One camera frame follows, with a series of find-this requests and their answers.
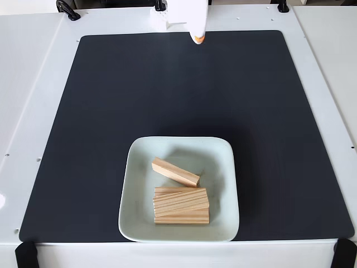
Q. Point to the wooden block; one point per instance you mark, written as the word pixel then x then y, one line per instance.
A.
pixel 181 220
pixel 175 171
pixel 181 202
pixel 164 190

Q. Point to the pale green square plate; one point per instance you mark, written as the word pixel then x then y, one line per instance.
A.
pixel 139 173

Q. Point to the black base clamp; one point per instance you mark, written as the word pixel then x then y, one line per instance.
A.
pixel 159 5

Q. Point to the black table clamp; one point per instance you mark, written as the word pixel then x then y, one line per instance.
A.
pixel 68 9
pixel 283 7

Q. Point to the black table mat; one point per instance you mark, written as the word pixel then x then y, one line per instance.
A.
pixel 265 111

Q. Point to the black corner bracket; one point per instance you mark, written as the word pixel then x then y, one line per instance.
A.
pixel 25 255
pixel 346 254

